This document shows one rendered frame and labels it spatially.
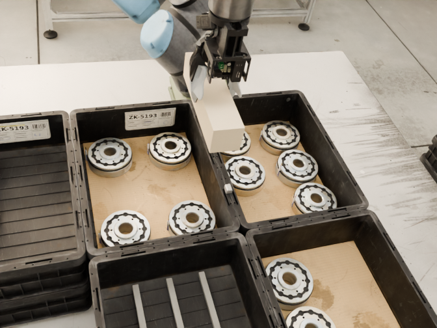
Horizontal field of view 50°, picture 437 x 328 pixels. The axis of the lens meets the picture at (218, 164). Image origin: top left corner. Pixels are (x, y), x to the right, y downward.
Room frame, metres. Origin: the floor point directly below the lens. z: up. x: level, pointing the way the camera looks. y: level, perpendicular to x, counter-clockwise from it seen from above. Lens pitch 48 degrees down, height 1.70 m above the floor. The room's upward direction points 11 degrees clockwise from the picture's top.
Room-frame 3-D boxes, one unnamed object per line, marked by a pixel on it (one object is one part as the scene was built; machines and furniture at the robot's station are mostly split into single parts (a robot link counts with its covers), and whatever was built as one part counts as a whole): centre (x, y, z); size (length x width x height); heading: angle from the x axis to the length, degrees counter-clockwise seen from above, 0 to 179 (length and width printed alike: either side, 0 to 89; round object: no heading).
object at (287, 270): (0.50, -0.19, 0.86); 0.05 x 0.05 x 0.01
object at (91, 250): (0.66, 0.15, 0.92); 0.40 x 0.30 x 0.02; 25
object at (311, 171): (0.82, -0.19, 0.86); 0.10 x 0.10 x 0.01
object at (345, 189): (0.79, -0.13, 0.87); 0.40 x 0.30 x 0.11; 25
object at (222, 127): (0.75, 0.04, 1.07); 0.24 x 0.06 x 0.06; 23
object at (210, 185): (0.66, 0.15, 0.87); 0.40 x 0.30 x 0.11; 25
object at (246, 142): (0.86, -0.02, 0.86); 0.10 x 0.10 x 0.01
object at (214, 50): (0.72, 0.03, 1.23); 0.09 x 0.08 x 0.12; 23
